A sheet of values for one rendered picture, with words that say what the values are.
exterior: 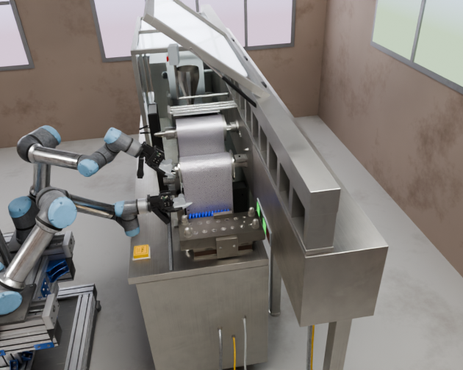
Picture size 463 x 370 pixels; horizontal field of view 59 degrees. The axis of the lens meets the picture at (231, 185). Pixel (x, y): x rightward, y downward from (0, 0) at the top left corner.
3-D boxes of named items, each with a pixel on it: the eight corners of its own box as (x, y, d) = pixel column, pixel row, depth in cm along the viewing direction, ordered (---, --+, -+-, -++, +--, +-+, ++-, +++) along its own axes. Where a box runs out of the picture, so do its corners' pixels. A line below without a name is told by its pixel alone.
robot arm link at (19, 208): (9, 226, 219) (0, 205, 212) (27, 212, 230) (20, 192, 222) (26, 230, 215) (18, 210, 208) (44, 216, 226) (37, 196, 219)
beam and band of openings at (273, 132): (202, 30, 373) (200, 3, 361) (211, 29, 374) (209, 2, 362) (305, 255, 115) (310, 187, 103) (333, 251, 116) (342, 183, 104)
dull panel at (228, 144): (206, 86, 402) (204, 62, 389) (209, 86, 402) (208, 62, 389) (250, 225, 215) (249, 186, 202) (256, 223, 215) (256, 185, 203)
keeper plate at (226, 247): (217, 255, 194) (215, 238, 188) (237, 252, 195) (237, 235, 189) (217, 259, 192) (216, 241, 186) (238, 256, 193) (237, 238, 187)
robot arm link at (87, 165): (1, 143, 187) (88, 160, 172) (19, 133, 196) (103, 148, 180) (9, 165, 193) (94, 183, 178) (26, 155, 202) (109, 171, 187)
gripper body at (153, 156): (165, 158, 189) (142, 145, 183) (156, 172, 192) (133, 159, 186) (165, 150, 195) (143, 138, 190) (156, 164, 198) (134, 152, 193)
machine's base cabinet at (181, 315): (157, 172, 444) (145, 96, 398) (215, 165, 452) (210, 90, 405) (159, 390, 234) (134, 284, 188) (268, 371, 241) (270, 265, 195)
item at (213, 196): (187, 215, 204) (183, 184, 194) (233, 209, 206) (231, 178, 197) (187, 216, 203) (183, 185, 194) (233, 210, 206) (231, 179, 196)
